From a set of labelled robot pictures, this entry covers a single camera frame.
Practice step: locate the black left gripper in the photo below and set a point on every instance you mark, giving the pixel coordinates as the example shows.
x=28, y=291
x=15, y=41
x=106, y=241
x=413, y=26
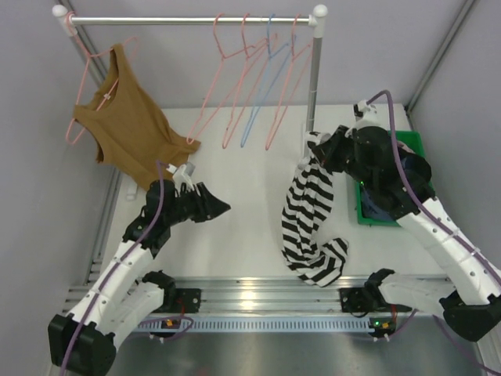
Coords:
x=199, y=202

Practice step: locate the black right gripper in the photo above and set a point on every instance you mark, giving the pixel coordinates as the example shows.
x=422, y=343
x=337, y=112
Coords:
x=326, y=150

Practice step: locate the black white striped tank top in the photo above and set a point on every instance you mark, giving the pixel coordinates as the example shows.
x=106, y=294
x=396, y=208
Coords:
x=308, y=204

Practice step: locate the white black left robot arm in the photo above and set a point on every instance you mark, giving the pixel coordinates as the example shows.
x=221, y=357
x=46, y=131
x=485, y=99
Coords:
x=87, y=338

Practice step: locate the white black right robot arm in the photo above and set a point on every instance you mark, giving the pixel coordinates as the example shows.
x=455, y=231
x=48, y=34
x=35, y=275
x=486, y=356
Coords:
x=398, y=182

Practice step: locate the brown tank top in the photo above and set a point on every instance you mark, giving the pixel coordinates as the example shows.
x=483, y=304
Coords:
x=131, y=131

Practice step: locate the blue hanger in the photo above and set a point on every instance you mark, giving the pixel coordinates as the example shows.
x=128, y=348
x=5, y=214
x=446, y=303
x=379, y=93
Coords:
x=265, y=84

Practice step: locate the pink garment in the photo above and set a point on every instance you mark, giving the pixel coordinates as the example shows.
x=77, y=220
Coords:
x=405, y=147

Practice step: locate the blue grey garment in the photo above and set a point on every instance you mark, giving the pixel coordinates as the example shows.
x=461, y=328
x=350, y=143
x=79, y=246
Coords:
x=372, y=211

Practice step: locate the green plastic bin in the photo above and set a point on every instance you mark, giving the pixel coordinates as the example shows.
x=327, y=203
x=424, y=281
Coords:
x=413, y=140

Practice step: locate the black garment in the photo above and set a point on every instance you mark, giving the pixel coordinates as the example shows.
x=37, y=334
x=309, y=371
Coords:
x=417, y=171

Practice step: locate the white clothes rack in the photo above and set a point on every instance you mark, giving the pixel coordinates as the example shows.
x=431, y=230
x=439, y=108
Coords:
x=69, y=23

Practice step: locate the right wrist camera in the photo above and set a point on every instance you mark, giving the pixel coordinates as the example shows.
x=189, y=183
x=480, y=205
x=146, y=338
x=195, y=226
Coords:
x=366, y=115

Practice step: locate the aluminium rail frame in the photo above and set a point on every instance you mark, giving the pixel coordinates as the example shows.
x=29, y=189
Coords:
x=235, y=260

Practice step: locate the white slotted cable duct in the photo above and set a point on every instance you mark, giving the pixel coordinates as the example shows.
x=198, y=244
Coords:
x=253, y=324

